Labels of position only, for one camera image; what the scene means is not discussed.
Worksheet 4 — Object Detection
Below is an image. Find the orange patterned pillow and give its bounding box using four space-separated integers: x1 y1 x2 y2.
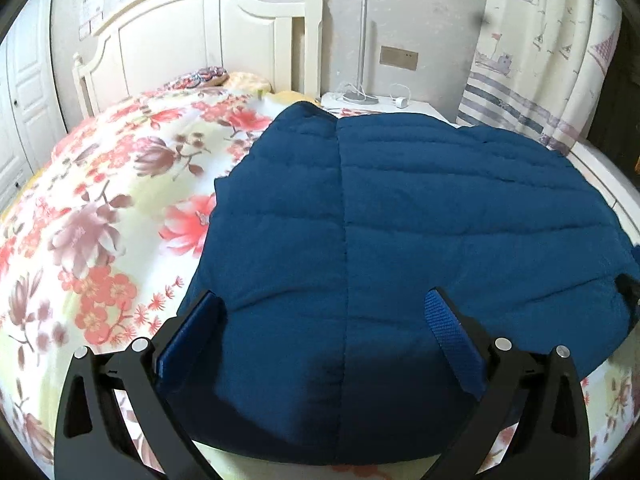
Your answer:
222 72 272 94

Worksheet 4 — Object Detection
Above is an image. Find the navy blue padded jacket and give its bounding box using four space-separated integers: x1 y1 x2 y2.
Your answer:
167 103 639 465

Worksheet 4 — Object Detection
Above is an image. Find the white lamp cable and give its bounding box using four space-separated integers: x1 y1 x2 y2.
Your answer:
333 79 377 106

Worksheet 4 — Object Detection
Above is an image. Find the floral pink green bedspread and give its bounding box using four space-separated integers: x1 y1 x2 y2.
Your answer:
0 84 640 480

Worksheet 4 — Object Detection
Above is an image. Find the white wardrobe door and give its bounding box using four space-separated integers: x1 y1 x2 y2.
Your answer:
0 0 67 208

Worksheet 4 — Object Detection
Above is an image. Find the cream wooden headboard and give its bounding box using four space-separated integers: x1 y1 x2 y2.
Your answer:
72 0 324 117

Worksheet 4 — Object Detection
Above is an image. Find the white charger with cable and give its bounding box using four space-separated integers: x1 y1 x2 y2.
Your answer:
388 82 412 110

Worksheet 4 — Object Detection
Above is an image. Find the white nightstand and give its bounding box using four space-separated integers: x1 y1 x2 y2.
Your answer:
320 92 450 124

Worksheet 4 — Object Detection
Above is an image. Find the yellow floral pillow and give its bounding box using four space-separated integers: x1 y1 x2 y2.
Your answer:
270 90 320 106

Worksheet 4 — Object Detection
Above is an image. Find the bronze wall switch plate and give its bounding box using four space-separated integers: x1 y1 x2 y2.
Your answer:
378 46 419 72

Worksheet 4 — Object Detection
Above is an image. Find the embroidered red blue pillow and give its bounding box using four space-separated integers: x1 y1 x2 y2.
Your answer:
168 66 229 90

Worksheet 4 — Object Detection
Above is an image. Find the silver lamp with round base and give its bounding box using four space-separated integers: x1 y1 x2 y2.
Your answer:
343 0 378 106

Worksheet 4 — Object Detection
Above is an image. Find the sailboat print striped curtain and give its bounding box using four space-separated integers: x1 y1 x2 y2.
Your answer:
456 0 622 154

